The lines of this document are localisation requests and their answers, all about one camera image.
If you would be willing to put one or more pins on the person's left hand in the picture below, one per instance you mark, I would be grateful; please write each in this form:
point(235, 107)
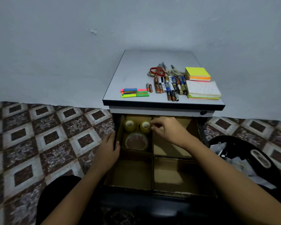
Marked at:
point(106, 154)

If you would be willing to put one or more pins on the person's right hand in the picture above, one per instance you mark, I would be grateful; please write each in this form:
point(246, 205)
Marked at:
point(173, 132)

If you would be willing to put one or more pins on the person's left thumb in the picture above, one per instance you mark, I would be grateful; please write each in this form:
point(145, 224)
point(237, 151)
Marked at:
point(117, 146)

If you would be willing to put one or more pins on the person's right thumb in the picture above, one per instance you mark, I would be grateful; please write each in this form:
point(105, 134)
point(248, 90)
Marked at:
point(155, 131)

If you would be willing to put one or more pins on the small yellow tape roll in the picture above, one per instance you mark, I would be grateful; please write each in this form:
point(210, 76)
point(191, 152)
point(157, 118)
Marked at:
point(130, 125)
point(144, 127)

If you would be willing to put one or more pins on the black drawer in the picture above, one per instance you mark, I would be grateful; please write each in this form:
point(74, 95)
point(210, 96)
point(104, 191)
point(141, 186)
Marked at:
point(154, 203)

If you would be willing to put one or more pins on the person's right forearm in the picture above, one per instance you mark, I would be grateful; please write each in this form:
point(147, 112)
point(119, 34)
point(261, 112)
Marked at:
point(229, 180)

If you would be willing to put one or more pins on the person's left forearm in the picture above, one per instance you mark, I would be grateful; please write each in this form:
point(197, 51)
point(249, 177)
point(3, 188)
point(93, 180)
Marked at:
point(77, 199)

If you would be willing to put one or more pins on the large clear tape roll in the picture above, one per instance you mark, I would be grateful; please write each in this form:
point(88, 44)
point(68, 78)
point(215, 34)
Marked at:
point(136, 141)

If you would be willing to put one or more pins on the brown cardboard drawer divider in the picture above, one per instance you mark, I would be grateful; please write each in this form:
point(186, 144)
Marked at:
point(133, 171)

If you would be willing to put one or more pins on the small copper-black battery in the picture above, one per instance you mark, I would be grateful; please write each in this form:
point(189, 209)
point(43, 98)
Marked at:
point(150, 88)
point(147, 87)

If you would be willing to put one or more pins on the pile of neon sticky flags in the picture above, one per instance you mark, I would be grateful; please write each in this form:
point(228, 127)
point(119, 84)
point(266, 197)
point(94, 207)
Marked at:
point(134, 93)

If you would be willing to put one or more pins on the pile of assorted batteries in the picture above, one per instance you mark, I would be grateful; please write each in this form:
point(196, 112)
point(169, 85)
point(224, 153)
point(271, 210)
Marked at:
point(171, 86)

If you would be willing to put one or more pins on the round black drawer lock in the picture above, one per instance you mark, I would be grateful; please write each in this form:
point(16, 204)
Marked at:
point(203, 112)

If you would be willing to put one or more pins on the white dotted note pad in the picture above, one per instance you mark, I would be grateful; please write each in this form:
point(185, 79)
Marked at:
point(202, 89)

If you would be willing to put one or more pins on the small grey black-edged table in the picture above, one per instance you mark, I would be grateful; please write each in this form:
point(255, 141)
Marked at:
point(135, 67)

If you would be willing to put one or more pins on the yellow sticky note pad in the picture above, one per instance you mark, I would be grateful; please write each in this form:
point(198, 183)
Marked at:
point(197, 73)

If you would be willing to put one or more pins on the person's black-trousered leg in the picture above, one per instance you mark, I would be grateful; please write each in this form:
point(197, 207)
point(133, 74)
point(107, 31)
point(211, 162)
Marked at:
point(56, 192)

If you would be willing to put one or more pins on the black plastic bag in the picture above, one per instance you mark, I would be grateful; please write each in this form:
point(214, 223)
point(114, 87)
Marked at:
point(238, 147)

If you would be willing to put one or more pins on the white paper scraps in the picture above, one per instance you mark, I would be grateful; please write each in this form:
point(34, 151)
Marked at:
point(238, 162)

